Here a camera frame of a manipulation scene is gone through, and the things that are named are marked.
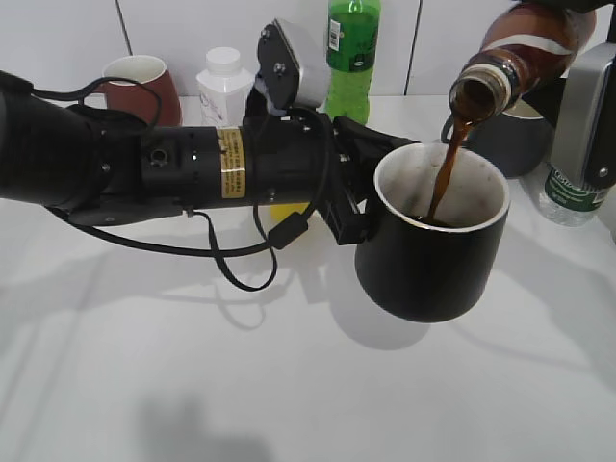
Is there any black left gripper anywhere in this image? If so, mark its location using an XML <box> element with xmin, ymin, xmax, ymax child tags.
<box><xmin>238</xmin><ymin>108</ymin><xmax>417</xmax><ymax>245</ymax></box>

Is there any black ceramic mug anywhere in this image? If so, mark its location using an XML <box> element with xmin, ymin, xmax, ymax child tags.
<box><xmin>354</xmin><ymin>143</ymin><xmax>510</xmax><ymax>323</ymax></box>

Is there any brown Nescafe coffee bottle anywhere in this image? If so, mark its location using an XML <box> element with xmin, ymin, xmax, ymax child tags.
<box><xmin>449</xmin><ymin>1</ymin><xmax>596</xmax><ymax>126</ymax></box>

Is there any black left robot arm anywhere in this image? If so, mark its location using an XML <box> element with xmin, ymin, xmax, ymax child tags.
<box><xmin>1</xmin><ymin>73</ymin><xmax>407</xmax><ymax>249</ymax></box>

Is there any yellow paper cup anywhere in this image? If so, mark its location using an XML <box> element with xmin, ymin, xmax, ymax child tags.
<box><xmin>269</xmin><ymin>202</ymin><xmax>308</xmax><ymax>223</ymax></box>

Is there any green soda bottle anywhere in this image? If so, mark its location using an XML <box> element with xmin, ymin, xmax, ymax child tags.
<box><xmin>325</xmin><ymin>0</ymin><xmax>381</xmax><ymax>125</ymax></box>

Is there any white plastic milk bottle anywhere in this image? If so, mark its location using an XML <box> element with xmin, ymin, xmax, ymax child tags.
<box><xmin>196</xmin><ymin>47</ymin><xmax>254</xmax><ymax>128</ymax></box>

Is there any dark grey ceramic mug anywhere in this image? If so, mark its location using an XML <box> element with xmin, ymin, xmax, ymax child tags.
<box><xmin>464</xmin><ymin>100</ymin><xmax>553</xmax><ymax>178</ymax></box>

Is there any clear water bottle green label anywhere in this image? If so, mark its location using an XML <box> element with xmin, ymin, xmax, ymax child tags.
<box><xmin>538</xmin><ymin>165</ymin><xmax>609</xmax><ymax>227</ymax></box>

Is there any dark red ceramic mug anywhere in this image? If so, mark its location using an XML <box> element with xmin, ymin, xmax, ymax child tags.
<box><xmin>101</xmin><ymin>55</ymin><xmax>182</xmax><ymax>127</ymax></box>

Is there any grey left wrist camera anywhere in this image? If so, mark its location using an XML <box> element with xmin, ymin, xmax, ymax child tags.
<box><xmin>255</xmin><ymin>17</ymin><xmax>331</xmax><ymax>114</ymax></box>

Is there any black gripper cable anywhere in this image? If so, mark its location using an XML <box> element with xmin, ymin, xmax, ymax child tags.
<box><xmin>28</xmin><ymin>76</ymin><xmax>338</xmax><ymax>293</ymax></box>

